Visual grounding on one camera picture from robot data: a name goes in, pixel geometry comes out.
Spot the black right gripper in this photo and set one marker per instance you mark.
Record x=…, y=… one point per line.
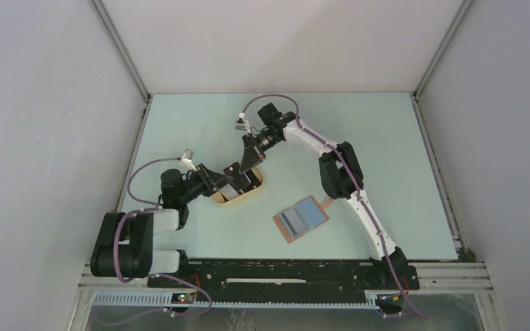
x=252, y=153

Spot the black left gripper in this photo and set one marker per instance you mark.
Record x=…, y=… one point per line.
x=210, y=180

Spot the beige oval card tray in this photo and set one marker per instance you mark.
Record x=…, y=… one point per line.
x=257, y=181

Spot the pink leather card holder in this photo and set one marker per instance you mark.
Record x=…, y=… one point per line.
x=302, y=217

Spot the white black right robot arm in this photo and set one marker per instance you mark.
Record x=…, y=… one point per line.
x=340, y=174

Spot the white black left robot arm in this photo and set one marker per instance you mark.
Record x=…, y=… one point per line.
x=124, y=245

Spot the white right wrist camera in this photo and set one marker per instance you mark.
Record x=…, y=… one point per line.
x=242, y=124

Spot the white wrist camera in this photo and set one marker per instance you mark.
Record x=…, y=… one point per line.
x=186, y=160
x=242, y=124

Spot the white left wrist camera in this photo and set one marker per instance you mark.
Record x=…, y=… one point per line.
x=186, y=160

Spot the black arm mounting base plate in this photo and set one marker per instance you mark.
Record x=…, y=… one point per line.
x=303, y=280

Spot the white cable duct strip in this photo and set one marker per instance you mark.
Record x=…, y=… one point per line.
x=167, y=300

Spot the aluminium frame rail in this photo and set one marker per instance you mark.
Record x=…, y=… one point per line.
x=452, y=296

